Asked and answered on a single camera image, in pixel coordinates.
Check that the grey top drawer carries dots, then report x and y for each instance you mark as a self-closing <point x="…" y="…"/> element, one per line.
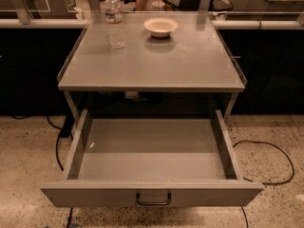
<point x="151" y="162"/>

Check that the grey metal cabinet table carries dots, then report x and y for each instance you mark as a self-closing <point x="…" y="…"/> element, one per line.
<point x="192" y="59"/>

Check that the white paper bowl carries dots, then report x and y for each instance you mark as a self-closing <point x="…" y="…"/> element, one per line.
<point x="160" y="27"/>

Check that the clear plastic water bottle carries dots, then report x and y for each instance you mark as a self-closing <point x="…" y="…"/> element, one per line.
<point x="114" y="19"/>

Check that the plastic cup with straw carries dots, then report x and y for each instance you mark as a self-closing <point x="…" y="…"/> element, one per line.
<point x="158" y="5"/>

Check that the grey left support post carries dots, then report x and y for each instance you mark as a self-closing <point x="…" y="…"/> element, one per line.
<point x="22" y="11"/>

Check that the white horizontal rail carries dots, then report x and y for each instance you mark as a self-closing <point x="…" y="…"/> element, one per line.
<point x="80" y="24"/>

